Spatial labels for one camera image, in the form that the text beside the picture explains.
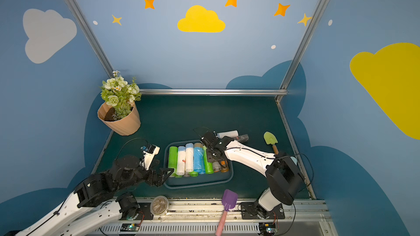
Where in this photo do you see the white trash bag roll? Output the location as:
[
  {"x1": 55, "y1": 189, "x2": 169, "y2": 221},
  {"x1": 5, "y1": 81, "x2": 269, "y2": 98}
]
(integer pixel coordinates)
[
  {"x1": 185, "y1": 143, "x2": 194, "y2": 173},
  {"x1": 176, "y1": 146, "x2": 186, "y2": 176}
]

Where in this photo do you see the blue trash bag roll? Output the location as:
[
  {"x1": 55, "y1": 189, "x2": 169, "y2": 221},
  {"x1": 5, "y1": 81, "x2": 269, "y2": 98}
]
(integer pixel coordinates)
[{"x1": 194, "y1": 143, "x2": 205, "y2": 174}]

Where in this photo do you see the dark teal storage box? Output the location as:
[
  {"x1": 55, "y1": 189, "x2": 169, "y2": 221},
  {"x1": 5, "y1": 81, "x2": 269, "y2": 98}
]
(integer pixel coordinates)
[{"x1": 164, "y1": 139, "x2": 234, "y2": 190}]

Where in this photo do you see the orange trash bag roll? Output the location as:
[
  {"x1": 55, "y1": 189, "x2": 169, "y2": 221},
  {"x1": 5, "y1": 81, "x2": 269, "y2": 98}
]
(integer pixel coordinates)
[{"x1": 219, "y1": 160, "x2": 229, "y2": 173}]

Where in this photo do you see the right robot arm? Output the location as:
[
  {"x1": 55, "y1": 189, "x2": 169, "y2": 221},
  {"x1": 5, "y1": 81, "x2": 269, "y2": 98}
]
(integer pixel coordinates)
[{"x1": 201, "y1": 131, "x2": 305, "y2": 213}]

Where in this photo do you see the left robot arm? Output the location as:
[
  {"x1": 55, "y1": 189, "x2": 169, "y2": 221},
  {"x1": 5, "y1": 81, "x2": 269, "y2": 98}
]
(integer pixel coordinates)
[{"x1": 7, "y1": 155, "x2": 174, "y2": 236}]

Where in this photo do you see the clear plastic lidded cup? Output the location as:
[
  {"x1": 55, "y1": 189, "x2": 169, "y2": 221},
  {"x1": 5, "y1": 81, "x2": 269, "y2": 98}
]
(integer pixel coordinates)
[{"x1": 150, "y1": 196, "x2": 169, "y2": 216}]

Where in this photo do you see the green toy trowel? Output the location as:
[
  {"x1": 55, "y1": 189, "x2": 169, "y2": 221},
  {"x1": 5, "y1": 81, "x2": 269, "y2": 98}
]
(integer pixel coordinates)
[{"x1": 263, "y1": 132, "x2": 279, "y2": 154}]

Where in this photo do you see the purple toy shovel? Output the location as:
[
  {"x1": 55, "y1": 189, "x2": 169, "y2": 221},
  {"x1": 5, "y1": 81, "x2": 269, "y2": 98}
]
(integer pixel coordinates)
[{"x1": 215, "y1": 189, "x2": 238, "y2": 236}]

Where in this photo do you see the left controller board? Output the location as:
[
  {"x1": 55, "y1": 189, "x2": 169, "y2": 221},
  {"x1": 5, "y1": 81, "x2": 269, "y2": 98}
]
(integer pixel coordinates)
[{"x1": 120, "y1": 224, "x2": 141, "y2": 233}]

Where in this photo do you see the controller board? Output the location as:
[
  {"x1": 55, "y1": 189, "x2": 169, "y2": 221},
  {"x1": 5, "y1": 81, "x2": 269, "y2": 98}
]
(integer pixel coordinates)
[
  {"x1": 258, "y1": 223, "x2": 278, "y2": 236},
  {"x1": 120, "y1": 224, "x2": 141, "y2": 233}
]

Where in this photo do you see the flower pot with plant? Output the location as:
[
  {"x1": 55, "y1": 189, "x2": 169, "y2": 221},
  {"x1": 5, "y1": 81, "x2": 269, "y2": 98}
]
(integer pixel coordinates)
[{"x1": 97, "y1": 71, "x2": 142, "y2": 136}]

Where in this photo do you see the right controller board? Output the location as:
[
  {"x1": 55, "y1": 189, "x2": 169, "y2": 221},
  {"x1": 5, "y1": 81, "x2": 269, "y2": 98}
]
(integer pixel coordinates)
[{"x1": 258, "y1": 223, "x2": 278, "y2": 236}]

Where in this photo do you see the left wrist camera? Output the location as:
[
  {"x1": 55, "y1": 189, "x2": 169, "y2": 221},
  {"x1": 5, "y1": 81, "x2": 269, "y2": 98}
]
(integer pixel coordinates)
[{"x1": 140, "y1": 144, "x2": 160, "y2": 170}]

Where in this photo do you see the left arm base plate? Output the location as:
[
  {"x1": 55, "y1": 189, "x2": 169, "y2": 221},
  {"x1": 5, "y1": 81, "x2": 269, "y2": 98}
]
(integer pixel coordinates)
[{"x1": 127, "y1": 202, "x2": 154, "y2": 221}]

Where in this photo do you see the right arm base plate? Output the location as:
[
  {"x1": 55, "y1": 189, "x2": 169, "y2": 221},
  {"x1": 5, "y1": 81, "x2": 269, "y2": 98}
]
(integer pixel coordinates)
[{"x1": 240, "y1": 202, "x2": 285, "y2": 220}]

